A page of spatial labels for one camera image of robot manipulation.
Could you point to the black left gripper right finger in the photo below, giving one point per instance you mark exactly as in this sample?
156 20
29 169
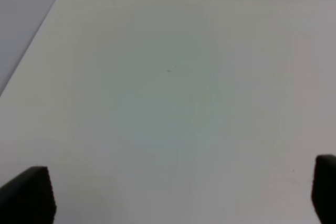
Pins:
323 188

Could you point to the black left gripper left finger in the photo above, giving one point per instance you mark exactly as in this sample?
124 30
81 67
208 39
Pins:
28 198

